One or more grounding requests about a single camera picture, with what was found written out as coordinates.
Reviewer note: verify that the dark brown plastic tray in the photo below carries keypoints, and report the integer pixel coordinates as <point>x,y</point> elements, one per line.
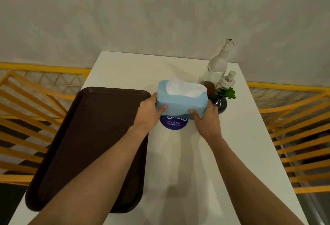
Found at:
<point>87,147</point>

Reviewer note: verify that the brown round ornament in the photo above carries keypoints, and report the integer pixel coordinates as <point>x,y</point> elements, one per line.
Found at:
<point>209,87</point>

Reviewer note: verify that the clear spray bottle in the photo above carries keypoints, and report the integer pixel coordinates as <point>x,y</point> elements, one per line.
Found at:
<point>217,64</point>

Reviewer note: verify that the person's left thumb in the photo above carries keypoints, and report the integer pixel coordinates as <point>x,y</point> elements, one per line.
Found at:
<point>162,109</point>

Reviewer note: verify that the green artificial plant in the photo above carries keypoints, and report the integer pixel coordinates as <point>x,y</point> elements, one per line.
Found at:
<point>228,93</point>

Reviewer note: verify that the white tissue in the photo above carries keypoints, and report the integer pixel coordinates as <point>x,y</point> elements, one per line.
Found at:
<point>183,89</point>

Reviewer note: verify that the person's left forearm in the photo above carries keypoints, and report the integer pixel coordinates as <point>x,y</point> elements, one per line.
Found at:
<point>95,178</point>

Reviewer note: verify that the person's right forearm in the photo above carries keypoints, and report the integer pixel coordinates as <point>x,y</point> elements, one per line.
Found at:
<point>247,181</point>

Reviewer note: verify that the yellow metal railing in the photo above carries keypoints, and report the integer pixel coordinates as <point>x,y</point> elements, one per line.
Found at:
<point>38,119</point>

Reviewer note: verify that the small white pump bottle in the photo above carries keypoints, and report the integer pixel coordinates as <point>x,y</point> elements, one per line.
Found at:
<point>228,80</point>

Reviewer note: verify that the dark round vase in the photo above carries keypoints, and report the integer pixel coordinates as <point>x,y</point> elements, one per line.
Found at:
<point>219,103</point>

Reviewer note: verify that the round purple sticker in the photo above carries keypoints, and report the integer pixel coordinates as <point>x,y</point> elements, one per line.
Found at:
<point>173,123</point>

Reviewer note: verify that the person's right hand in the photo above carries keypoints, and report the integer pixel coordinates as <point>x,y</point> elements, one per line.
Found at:
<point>209,124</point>

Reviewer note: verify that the person's right thumb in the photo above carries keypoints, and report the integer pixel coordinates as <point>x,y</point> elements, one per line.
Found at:
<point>193,113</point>

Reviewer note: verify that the blue tissue box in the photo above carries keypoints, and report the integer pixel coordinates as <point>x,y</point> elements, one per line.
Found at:
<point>180,102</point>

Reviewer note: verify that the person's left hand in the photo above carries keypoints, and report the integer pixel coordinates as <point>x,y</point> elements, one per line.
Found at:
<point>147,116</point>

